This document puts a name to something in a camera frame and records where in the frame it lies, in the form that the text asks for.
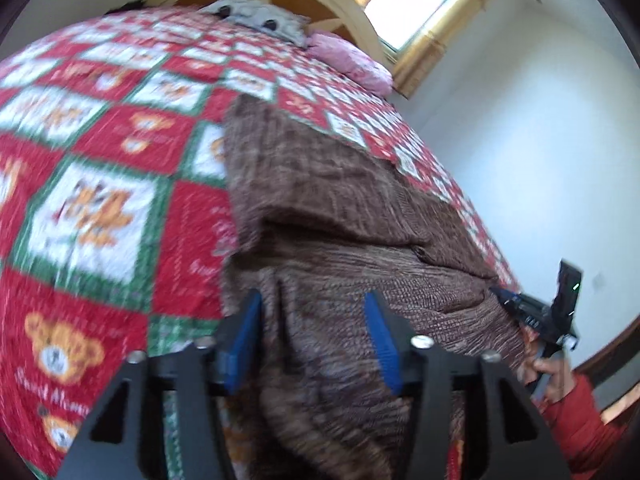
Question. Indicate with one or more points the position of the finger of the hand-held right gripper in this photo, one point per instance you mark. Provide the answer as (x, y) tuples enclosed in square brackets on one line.
[(517, 307)]

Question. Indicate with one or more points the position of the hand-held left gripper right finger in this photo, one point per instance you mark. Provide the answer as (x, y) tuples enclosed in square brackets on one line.
[(382, 340)]

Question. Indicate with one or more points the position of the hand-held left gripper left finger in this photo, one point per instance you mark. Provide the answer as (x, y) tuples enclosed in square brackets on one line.
[(240, 340)]

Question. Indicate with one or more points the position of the brown knit sweater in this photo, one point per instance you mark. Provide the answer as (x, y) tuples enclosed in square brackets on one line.
[(340, 220)]

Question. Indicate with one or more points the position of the person's right forearm red sleeve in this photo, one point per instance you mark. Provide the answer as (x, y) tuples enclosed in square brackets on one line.
[(585, 425)]

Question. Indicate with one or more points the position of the person's right hand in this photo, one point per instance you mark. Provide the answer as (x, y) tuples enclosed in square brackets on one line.
[(550, 380)]

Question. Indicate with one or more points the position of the red checked bear-print bedspread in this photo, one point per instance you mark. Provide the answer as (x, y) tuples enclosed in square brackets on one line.
[(100, 160)]

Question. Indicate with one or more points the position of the narrow yellow curtain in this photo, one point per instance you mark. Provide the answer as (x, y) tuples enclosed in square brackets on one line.
[(450, 40)]

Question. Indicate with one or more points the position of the pink pillow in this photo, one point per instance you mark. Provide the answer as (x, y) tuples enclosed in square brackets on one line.
[(350, 60)]

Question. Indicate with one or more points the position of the white patterned pillow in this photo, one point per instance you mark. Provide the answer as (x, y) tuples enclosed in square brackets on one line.
[(255, 15)]

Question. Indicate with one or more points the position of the window behind headboard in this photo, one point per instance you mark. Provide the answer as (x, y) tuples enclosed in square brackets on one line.
[(410, 0)]

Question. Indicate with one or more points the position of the cream arched headboard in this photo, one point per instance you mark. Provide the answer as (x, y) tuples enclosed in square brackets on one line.
[(345, 5)]

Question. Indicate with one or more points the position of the dark cloth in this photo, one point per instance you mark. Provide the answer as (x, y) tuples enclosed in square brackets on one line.
[(125, 6)]

